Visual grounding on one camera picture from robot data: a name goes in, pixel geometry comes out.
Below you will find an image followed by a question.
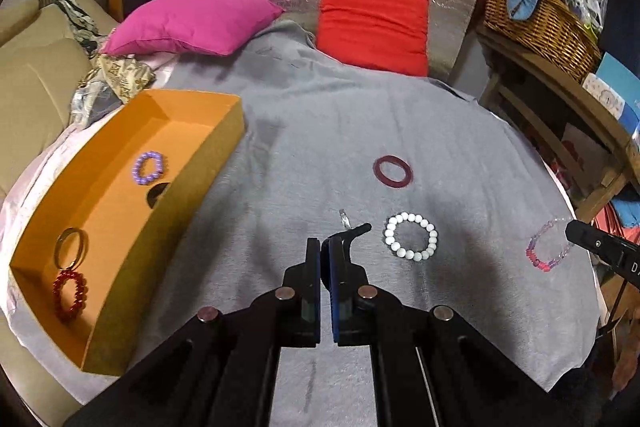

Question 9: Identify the red pillow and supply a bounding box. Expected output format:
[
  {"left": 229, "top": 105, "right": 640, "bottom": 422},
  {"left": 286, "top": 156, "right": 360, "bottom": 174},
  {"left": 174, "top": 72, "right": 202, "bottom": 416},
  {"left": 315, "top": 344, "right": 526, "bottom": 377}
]
[{"left": 315, "top": 0, "right": 431, "bottom": 76}]

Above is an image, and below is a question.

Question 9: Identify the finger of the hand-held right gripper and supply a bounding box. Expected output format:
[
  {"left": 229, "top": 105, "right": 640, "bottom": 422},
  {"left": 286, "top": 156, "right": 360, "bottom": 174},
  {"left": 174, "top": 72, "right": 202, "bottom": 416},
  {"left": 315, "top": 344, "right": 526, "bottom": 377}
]
[{"left": 565, "top": 219, "right": 618, "bottom": 269}]

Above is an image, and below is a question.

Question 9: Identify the orange cardboard box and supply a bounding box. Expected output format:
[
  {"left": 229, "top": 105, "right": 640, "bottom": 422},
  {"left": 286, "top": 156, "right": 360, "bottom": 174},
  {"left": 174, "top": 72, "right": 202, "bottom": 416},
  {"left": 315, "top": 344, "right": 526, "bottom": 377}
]
[{"left": 9, "top": 88, "right": 246, "bottom": 377}]

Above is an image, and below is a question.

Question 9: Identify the wooden bench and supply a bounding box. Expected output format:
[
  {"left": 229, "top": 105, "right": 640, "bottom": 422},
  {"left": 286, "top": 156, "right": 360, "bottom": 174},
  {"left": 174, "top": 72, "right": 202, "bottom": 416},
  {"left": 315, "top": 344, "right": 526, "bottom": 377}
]
[{"left": 475, "top": 24, "right": 640, "bottom": 224}]

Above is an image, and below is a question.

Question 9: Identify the pink bead bracelet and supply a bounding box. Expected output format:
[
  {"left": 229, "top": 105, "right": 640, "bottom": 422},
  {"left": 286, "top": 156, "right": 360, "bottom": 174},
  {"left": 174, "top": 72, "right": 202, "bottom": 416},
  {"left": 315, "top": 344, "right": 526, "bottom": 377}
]
[{"left": 525, "top": 217, "right": 575, "bottom": 275}]

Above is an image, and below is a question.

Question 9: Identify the white bead bracelet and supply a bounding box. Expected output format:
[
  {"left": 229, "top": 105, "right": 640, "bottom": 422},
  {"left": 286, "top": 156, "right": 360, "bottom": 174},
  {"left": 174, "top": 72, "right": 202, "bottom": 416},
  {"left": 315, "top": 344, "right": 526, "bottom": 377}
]
[{"left": 383, "top": 212, "right": 439, "bottom": 262}]

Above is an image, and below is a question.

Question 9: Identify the pink bag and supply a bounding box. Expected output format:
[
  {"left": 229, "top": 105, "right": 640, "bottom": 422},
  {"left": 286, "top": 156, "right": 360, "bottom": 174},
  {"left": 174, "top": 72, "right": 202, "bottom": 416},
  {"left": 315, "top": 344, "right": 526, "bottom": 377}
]
[{"left": 592, "top": 199, "right": 640, "bottom": 239}]

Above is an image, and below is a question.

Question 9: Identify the black round disc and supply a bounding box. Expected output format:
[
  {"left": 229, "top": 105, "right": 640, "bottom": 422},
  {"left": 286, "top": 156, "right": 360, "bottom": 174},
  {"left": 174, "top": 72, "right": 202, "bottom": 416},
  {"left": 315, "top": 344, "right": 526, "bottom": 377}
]
[{"left": 146, "top": 182, "right": 172, "bottom": 209}]

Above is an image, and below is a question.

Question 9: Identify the beige leather sofa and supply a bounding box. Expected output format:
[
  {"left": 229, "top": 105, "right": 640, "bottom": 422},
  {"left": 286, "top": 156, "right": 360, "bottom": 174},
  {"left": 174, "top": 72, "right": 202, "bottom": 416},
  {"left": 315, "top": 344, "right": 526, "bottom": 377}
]
[{"left": 0, "top": 0, "right": 121, "bottom": 410}]

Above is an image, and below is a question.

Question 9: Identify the pink pillow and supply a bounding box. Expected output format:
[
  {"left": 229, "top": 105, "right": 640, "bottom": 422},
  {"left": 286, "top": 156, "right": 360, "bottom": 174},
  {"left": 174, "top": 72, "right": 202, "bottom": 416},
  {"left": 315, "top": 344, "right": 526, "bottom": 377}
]
[{"left": 100, "top": 0, "right": 286, "bottom": 58}]

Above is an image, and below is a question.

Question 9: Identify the silver metal bangle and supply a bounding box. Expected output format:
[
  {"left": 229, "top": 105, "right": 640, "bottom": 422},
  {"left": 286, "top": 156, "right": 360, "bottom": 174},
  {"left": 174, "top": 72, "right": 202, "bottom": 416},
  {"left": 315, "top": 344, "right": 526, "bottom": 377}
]
[{"left": 54, "top": 227, "right": 88, "bottom": 269}]

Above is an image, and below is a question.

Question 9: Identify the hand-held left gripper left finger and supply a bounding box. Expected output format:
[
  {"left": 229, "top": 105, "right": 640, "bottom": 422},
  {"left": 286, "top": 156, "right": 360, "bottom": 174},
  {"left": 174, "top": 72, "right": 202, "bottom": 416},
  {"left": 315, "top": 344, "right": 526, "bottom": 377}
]
[{"left": 65, "top": 237, "right": 321, "bottom": 427}]

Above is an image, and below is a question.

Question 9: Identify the wicker basket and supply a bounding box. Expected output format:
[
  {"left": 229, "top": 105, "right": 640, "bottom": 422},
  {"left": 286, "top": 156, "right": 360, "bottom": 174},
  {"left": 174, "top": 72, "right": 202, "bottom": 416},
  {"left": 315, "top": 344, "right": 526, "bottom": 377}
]
[{"left": 484, "top": 0, "right": 602, "bottom": 82}]

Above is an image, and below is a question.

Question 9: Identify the maroon bangle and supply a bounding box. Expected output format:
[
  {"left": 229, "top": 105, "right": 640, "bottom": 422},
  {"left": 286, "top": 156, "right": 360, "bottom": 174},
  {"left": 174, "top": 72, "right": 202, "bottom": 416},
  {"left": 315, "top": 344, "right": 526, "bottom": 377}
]
[{"left": 372, "top": 154, "right": 415, "bottom": 188}]

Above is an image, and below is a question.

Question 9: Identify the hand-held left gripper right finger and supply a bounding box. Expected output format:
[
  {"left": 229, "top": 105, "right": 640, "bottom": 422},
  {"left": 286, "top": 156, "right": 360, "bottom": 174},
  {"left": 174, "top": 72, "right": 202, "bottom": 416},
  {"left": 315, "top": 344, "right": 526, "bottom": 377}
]
[{"left": 322, "top": 234, "right": 566, "bottom": 427}]

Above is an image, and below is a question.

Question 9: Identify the blue card box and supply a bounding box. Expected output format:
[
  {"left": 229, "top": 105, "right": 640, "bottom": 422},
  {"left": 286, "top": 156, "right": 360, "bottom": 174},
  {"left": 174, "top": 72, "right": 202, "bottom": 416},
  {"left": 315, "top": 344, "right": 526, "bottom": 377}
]
[{"left": 582, "top": 52, "right": 640, "bottom": 132}]

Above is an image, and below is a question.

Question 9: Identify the patterned cloth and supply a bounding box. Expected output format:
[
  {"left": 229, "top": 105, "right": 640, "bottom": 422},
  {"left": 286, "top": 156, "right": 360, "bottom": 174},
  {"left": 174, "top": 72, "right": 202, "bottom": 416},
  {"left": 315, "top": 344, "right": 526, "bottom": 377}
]
[{"left": 55, "top": 0, "right": 158, "bottom": 128}]

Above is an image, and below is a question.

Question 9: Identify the pale pink bed sheet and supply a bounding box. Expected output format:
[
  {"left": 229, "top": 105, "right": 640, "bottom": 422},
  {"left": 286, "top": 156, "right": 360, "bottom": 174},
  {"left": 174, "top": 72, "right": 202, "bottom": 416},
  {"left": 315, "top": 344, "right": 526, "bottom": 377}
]
[{"left": 0, "top": 52, "right": 176, "bottom": 408}]

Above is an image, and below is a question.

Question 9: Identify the red bead bracelet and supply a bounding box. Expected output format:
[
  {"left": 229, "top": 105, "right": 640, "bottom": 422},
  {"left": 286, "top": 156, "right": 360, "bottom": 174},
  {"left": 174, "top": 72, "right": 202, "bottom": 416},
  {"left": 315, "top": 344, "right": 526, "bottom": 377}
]
[{"left": 52, "top": 269, "right": 90, "bottom": 323}]

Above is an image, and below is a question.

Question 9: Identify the grey blanket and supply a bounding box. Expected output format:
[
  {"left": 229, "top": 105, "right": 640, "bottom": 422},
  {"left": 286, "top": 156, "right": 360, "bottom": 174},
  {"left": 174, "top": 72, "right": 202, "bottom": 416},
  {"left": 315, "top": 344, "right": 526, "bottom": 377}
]
[{"left": 115, "top": 19, "right": 601, "bottom": 427}]

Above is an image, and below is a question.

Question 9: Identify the purple bead bracelet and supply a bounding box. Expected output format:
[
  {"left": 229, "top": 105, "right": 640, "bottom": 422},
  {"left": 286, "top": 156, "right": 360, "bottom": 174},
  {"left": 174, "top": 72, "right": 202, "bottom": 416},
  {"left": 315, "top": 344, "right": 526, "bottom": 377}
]
[{"left": 132, "top": 151, "right": 170, "bottom": 186}]

